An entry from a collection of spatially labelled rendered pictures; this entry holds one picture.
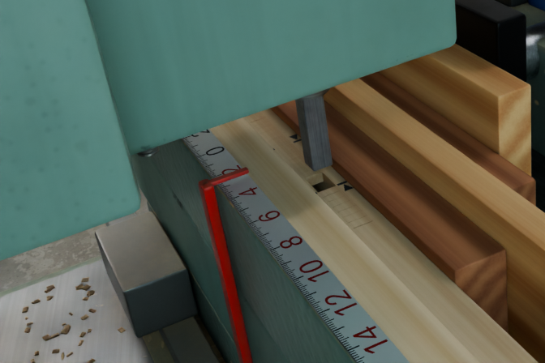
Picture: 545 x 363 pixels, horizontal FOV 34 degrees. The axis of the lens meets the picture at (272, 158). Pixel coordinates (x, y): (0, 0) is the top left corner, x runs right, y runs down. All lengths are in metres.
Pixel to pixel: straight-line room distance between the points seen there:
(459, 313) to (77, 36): 0.15
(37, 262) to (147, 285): 1.61
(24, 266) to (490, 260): 1.83
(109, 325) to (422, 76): 0.26
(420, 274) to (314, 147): 0.07
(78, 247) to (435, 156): 1.79
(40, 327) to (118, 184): 0.32
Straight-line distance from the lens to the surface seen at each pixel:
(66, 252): 2.11
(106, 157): 0.26
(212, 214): 0.36
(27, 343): 0.57
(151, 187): 0.54
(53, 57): 0.24
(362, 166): 0.38
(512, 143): 0.37
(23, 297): 0.60
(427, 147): 0.36
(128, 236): 0.54
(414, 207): 0.35
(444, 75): 0.39
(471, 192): 0.33
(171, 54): 0.29
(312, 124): 0.36
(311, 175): 0.39
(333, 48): 0.31
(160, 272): 0.50
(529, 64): 0.44
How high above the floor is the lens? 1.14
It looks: 30 degrees down
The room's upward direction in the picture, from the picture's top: 10 degrees counter-clockwise
